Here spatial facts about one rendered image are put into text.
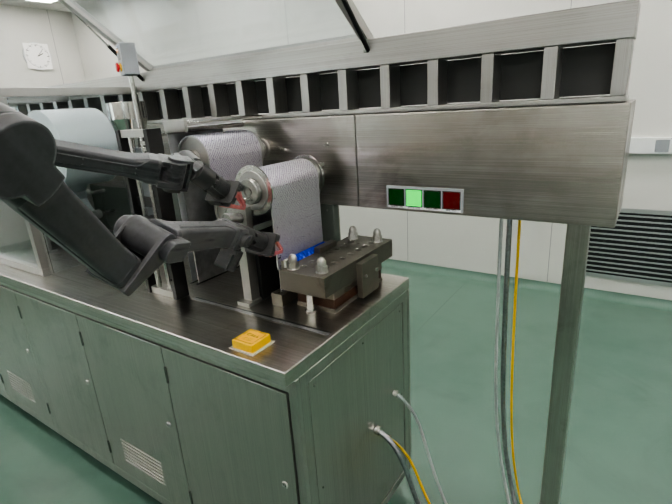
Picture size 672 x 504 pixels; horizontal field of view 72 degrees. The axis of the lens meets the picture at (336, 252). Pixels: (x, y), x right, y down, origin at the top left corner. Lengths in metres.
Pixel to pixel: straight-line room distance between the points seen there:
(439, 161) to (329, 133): 0.39
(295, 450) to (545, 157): 0.98
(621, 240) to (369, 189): 2.52
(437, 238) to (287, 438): 3.04
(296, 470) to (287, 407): 0.20
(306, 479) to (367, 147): 0.98
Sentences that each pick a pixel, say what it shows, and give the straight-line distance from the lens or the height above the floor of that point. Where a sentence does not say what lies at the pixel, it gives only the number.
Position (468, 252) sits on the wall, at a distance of 4.01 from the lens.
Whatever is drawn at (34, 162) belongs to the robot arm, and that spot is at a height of 1.44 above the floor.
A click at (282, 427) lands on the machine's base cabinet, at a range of 1.25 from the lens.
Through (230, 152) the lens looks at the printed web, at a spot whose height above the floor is 1.35.
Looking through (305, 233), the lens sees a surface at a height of 1.09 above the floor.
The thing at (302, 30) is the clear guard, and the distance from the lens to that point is 1.62.
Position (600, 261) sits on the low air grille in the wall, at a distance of 3.81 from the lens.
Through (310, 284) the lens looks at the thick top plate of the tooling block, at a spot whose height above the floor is 1.01.
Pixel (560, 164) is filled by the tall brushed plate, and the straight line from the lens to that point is 1.32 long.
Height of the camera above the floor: 1.48
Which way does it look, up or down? 18 degrees down
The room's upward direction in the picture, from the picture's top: 4 degrees counter-clockwise
